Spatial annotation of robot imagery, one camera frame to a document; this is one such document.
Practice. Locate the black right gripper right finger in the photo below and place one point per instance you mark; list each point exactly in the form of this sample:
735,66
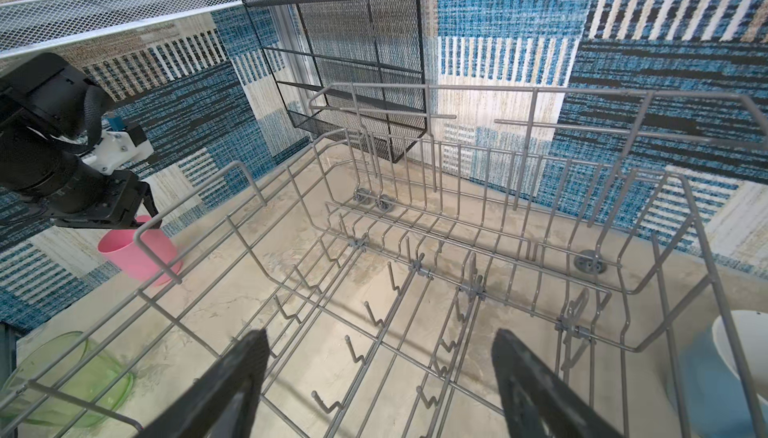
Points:
535,402

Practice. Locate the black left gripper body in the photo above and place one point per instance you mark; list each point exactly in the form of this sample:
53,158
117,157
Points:
116,208

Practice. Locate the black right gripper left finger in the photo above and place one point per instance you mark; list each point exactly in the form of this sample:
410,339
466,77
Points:
224,401

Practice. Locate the pink plastic cup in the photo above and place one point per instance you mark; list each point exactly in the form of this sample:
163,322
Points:
118,247

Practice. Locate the light blue mug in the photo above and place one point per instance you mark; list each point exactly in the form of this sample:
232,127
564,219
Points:
714,398

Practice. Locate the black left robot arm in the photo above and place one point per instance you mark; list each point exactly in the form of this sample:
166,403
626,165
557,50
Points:
63,154

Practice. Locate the black mesh shelf unit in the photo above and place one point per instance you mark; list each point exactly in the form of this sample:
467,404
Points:
344,65

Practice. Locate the grey wire dish rack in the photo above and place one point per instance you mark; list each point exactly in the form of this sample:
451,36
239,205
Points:
381,285

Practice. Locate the white wire wall basket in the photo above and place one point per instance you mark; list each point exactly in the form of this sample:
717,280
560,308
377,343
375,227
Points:
31,26

